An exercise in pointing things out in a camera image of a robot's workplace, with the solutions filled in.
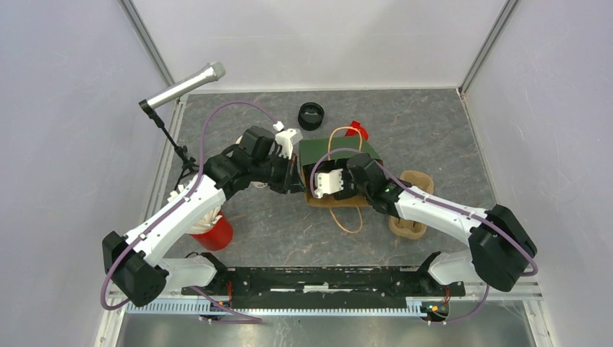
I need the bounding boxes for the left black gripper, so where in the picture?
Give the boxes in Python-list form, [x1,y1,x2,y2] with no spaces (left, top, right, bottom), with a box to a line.
[251,150,307,194]

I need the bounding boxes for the green paper bag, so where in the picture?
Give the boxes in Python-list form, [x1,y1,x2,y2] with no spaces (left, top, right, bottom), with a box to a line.
[298,127,382,234]

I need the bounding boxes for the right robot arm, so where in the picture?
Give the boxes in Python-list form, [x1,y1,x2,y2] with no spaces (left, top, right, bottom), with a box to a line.
[346,153,539,295]

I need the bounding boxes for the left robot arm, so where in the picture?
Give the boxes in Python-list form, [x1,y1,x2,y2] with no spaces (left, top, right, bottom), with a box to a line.
[101,127,302,310]

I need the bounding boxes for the stack of white paper cups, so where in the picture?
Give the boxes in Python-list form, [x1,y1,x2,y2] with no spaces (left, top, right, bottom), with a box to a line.
[236,136,268,189]

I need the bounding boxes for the red plastic holder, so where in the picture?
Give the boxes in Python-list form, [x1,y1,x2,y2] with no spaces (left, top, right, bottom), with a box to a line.
[344,120,369,140]

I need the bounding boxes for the brown cardboard cup carriers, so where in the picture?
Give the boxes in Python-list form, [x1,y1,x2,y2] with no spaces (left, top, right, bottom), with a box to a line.
[388,171,434,240]

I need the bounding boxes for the stack of black lids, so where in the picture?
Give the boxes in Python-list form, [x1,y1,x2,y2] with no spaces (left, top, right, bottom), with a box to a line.
[297,102,325,131]

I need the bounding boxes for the red cup with straws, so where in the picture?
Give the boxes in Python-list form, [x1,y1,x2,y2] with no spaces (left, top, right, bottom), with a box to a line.
[186,207,233,251]

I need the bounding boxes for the silver microphone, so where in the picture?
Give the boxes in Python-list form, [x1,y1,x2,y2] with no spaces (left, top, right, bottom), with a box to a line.
[139,61,226,112]

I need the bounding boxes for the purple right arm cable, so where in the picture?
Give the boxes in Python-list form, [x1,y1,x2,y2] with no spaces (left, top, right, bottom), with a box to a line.
[309,147,539,278]

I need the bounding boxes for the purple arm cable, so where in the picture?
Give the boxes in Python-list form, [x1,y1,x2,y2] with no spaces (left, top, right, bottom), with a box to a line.
[100,100,281,312]
[309,147,539,278]

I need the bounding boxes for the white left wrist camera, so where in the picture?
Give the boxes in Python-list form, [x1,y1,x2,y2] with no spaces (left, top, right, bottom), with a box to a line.
[273,121,303,158]

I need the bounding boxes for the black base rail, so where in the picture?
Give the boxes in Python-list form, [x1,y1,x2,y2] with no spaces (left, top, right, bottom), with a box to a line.
[181,266,466,316]

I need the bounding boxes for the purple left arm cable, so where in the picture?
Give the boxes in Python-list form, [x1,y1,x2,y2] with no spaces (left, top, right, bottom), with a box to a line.
[100,100,281,312]

